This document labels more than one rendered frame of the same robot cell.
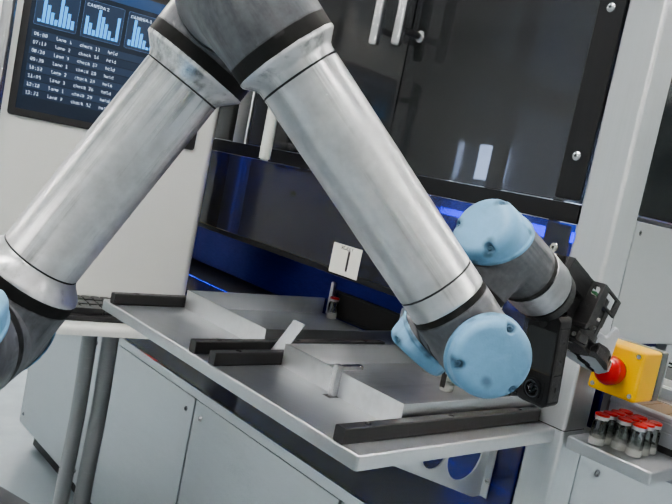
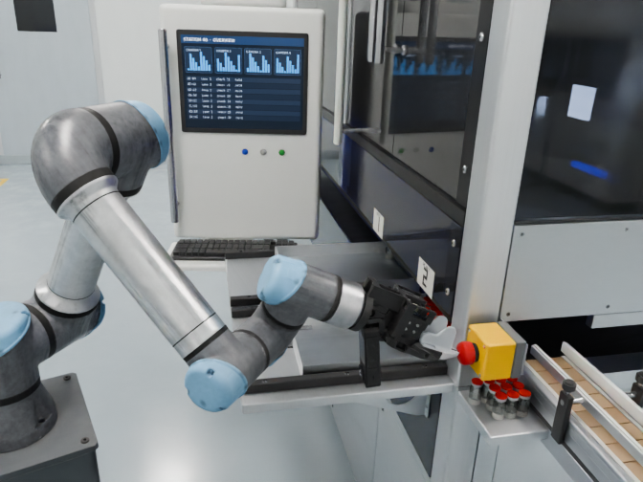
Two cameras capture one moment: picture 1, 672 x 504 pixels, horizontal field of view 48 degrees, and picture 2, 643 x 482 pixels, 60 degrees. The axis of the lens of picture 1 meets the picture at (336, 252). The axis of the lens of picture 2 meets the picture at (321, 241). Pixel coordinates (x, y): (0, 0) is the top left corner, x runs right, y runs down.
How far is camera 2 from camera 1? 69 cm
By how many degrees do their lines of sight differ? 33
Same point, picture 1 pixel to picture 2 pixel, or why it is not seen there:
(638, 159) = (499, 177)
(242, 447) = not seen: hidden behind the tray
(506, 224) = (270, 280)
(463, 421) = (356, 377)
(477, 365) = (195, 393)
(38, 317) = (63, 318)
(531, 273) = (307, 308)
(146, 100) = not seen: hidden behind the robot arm
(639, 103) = (491, 130)
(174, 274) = (306, 219)
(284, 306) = (354, 250)
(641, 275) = (534, 266)
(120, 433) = not seen: hidden behind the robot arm
